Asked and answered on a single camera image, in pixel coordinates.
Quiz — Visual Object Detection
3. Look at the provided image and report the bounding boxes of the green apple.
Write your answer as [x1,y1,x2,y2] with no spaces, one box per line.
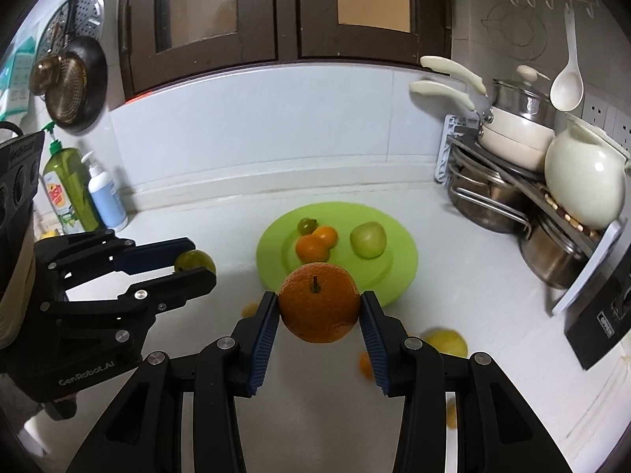
[350,221,387,259]

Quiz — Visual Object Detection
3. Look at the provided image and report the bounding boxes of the steel pot under rack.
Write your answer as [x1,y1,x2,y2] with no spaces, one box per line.
[519,215,587,289]

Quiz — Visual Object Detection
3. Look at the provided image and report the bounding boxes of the brass strainer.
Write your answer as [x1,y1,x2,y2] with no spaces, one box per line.
[29,54,87,127]

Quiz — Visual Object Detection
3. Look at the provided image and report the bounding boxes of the cream pan lower handle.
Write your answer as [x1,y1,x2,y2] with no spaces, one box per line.
[410,79,555,173]

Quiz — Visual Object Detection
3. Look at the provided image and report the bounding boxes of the small orange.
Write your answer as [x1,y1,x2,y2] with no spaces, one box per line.
[358,351,374,381]
[312,225,339,249]
[295,234,329,264]

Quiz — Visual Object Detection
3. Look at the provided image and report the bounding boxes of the small yellow-brown fruit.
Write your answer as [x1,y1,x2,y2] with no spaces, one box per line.
[241,302,259,318]

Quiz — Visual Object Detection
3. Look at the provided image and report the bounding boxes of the cream pan upper handle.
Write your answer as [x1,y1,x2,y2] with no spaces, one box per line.
[419,54,557,159]

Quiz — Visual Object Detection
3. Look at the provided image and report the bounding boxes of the white wall socket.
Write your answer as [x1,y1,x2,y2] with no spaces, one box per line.
[582,92,631,151]

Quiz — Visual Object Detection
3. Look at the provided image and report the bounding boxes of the perforated steel steamer plate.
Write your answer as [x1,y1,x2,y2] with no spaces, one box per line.
[35,0,105,60]

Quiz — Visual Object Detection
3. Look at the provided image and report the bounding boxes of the white ceramic jug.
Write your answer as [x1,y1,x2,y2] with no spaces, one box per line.
[544,114,630,231]

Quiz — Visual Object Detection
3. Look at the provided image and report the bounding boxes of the cream pan handle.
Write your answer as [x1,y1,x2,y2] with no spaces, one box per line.
[419,54,557,159]
[410,79,555,173]

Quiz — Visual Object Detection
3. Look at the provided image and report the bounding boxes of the small green-yellow fruit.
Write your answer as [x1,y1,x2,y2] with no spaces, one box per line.
[174,250,217,274]

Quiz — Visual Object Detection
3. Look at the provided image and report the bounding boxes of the black box appliance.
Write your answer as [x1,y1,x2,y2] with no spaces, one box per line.
[565,249,630,371]

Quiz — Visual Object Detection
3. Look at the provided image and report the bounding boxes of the white blue pump bottle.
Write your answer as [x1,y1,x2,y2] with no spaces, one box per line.
[81,151,128,232]

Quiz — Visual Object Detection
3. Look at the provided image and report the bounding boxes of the black hanging frying pan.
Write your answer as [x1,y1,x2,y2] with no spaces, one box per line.
[45,0,108,134]

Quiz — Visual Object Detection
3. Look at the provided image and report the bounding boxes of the large orange with stem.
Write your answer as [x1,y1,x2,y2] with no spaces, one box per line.
[278,263,360,344]

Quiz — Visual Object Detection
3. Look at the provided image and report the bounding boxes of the steel bowl under rack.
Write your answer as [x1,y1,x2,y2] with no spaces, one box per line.
[448,160,532,237]

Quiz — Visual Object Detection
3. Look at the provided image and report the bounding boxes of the yellow lemon on counter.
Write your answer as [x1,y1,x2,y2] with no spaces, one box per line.
[424,329,469,358]

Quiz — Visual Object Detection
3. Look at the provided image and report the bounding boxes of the dark brown window frame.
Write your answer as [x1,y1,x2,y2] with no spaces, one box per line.
[119,0,452,98]

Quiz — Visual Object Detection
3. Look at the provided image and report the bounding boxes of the green plastic plate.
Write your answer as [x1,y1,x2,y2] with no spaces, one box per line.
[256,202,418,306]

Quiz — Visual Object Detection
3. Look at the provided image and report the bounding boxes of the white ladle spoon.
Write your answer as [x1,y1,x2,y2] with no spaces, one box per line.
[550,6,584,112]

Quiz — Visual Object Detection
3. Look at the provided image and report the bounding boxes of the grey dish rack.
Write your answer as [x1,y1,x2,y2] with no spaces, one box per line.
[434,114,625,314]

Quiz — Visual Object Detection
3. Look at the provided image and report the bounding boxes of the steel pot with lid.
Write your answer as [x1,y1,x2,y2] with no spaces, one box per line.
[493,64,556,128]

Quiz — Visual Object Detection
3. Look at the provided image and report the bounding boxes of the small dark green fruit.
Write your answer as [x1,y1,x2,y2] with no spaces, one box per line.
[297,218,317,236]

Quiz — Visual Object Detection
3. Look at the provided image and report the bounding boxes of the green dish soap bottle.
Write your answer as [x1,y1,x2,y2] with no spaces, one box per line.
[42,122,103,234]

